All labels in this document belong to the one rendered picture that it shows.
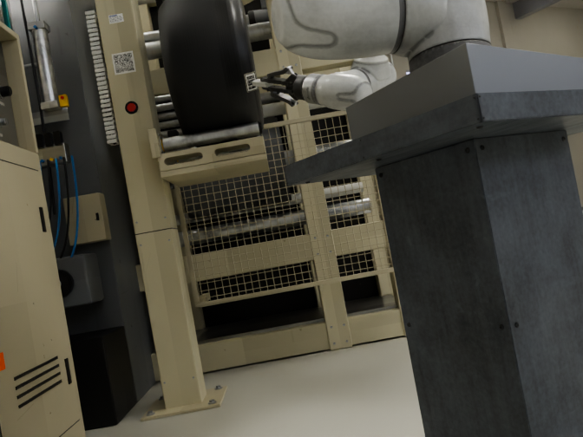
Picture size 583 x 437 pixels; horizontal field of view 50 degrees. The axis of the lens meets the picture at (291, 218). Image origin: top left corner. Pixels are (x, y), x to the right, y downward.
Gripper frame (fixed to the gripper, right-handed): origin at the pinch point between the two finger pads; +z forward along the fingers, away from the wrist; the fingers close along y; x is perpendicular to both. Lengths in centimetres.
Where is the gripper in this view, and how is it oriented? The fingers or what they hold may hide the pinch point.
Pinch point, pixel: (262, 82)
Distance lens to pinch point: 207.8
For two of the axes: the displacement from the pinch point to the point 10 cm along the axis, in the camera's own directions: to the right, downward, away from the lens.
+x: 6.6, -4.4, 6.1
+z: -7.4, -2.2, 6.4
